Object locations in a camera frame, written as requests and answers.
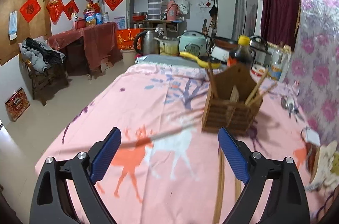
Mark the pink thermos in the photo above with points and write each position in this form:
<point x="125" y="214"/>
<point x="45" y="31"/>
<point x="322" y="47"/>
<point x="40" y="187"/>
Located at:
<point x="172" y="11"/>

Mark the cardboard box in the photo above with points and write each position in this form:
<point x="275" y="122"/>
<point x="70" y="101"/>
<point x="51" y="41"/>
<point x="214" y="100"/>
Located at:
<point x="106" y="64"/>

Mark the white tote bag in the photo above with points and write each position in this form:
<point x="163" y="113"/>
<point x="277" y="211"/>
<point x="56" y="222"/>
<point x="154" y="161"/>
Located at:
<point x="184" y="7"/>

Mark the clear plastic oil bottle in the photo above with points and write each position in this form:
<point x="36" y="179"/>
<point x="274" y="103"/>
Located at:
<point x="278" y="65"/>

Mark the steel electric kettle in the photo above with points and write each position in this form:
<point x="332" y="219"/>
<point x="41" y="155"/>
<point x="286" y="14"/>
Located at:
<point x="149" y="44"/>

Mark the white refrigerator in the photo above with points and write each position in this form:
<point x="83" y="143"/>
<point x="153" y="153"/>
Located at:
<point x="116" y="17"/>

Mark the pale yellow pot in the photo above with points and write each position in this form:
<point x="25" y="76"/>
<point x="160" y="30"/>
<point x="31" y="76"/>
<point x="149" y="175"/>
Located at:
<point x="168" y="47"/>

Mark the red covered side table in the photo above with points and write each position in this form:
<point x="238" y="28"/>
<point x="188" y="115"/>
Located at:
<point x="98" y="41"/>

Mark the blue white hanging packet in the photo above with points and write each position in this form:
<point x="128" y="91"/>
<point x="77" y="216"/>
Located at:
<point x="12" y="25"/>

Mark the red gold gift box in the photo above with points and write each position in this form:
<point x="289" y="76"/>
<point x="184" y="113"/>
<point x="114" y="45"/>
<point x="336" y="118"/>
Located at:
<point x="127" y="38"/>

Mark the red hanging plastic bag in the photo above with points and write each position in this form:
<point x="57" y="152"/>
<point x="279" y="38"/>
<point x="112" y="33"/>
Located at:
<point x="55" y="8"/>

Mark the small red white bowl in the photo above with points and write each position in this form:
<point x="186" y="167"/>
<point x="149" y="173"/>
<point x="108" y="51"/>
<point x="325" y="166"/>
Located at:
<point x="258" y="70"/>

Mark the wooden chopstick holder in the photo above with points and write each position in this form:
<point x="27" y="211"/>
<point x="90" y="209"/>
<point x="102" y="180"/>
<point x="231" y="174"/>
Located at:
<point x="225" y="112"/>

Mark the grey stacked food container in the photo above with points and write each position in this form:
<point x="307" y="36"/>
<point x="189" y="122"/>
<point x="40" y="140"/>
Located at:
<point x="155" y="4"/>

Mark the wooden shelf table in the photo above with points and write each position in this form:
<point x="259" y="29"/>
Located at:
<point x="159" y="21"/>

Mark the brown frying pan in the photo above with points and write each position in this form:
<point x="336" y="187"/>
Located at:
<point x="225" y="42"/>

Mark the red patterned gift box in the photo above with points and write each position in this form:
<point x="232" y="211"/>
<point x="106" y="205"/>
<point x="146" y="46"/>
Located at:
<point x="17" y="105"/>

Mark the dark sauce bottle yellow cap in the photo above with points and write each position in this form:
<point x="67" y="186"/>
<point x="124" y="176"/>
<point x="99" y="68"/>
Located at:
<point x="239" y="54"/>

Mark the grey padded jacket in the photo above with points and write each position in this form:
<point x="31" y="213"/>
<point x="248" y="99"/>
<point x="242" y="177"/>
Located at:
<point x="34" y="60"/>

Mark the beige bucket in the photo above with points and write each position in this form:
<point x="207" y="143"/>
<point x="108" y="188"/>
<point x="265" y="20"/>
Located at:
<point x="129" y="57"/>

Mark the silver can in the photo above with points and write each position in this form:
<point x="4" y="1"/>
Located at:
<point x="106" y="18"/>

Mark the floral plastic sheet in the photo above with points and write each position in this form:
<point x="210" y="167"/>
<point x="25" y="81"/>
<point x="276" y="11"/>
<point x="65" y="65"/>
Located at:
<point x="317" y="41"/>

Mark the light green rice cooker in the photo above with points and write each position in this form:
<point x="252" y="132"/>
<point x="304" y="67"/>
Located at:
<point x="192" y="44"/>

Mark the grey blue cloth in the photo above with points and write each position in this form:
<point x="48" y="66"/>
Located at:
<point x="164" y="60"/>

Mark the blue can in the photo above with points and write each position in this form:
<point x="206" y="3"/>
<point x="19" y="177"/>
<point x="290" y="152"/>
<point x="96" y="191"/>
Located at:
<point x="98" y="19"/>

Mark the wooden chair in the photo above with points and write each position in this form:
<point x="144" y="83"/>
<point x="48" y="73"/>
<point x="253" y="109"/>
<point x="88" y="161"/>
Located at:
<point x="39" y="83"/>

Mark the pink deer printed tablecloth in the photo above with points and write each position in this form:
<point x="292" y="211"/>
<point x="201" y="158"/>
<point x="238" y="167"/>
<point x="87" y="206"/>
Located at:
<point x="148" y="97"/>

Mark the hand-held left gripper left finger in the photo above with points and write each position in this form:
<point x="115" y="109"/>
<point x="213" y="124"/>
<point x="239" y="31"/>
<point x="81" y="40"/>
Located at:
<point x="106" y="155"/>

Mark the white can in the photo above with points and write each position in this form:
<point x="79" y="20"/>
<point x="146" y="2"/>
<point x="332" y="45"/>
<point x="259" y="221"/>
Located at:
<point x="75" y="16"/>

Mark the black jacket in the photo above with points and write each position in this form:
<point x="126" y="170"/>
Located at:
<point x="53" y="54"/>

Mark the black pressure cooker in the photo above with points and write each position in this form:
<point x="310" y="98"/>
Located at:
<point x="261" y="50"/>

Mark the brown wallet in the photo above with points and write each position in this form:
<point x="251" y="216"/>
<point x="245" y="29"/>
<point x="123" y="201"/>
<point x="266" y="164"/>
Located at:
<point x="311" y="160"/>

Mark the red basin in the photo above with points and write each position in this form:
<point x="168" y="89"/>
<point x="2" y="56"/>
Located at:
<point x="139" y="18"/>

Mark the brown wooden board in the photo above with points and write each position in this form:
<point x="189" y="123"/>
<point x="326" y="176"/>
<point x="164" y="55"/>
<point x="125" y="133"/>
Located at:
<point x="39" y="25"/>

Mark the red diamond paper decoration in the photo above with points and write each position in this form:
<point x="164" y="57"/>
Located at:
<point x="113" y="0"/>
<point x="30" y="9"/>
<point x="71" y="10"/>

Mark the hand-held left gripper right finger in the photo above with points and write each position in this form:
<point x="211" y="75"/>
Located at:
<point x="234" y="157"/>

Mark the yellow cooking oil bottle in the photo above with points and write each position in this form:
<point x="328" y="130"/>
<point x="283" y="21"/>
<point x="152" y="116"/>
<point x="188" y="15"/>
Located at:
<point x="90" y="17"/>

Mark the yellow ladle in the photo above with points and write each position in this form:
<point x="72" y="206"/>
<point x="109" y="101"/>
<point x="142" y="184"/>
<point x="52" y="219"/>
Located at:
<point x="190" y="56"/>

